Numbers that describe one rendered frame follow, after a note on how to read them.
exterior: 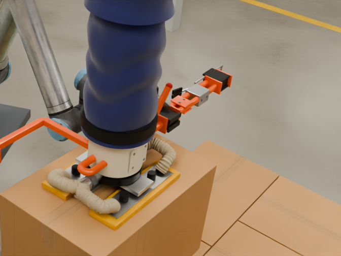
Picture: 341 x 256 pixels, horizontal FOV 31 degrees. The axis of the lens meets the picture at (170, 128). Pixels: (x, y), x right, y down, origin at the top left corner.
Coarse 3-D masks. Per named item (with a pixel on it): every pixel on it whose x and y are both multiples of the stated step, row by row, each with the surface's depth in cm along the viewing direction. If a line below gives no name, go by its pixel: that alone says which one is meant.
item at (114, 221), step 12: (156, 180) 194; (168, 180) 196; (120, 192) 187; (144, 192) 189; (156, 192) 190; (120, 204) 183; (132, 204) 183; (144, 204) 186; (96, 216) 179; (108, 216) 179; (120, 216) 179
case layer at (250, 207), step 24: (216, 144) 297; (216, 168) 282; (240, 168) 284; (264, 168) 286; (216, 192) 268; (240, 192) 270; (264, 192) 272; (288, 192) 274; (312, 192) 276; (216, 216) 255; (240, 216) 258; (264, 216) 259; (288, 216) 260; (312, 216) 262; (336, 216) 264; (216, 240) 244; (240, 240) 245; (264, 240) 247; (288, 240) 249; (312, 240) 250; (336, 240) 252
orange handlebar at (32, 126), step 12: (204, 84) 226; (180, 96) 215; (180, 108) 210; (36, 120) 193; (48, 120) 194; (24, 132) 188; (60, 132) 191; (72, 132) 190; (0, 144) 181; (84, 144) 187; (84, 168) 176; (96, 168) 177
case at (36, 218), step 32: (64, 160) 201; (160, 160) 207; (192, 160) 210; (32, 192) 186; (96, 192) 190; (192, 192) 201; (32, 224) 179; (64, 224) 176; (96, 224) 178; (128, 224) 180; (160, 224) 190; (192, 224) 214
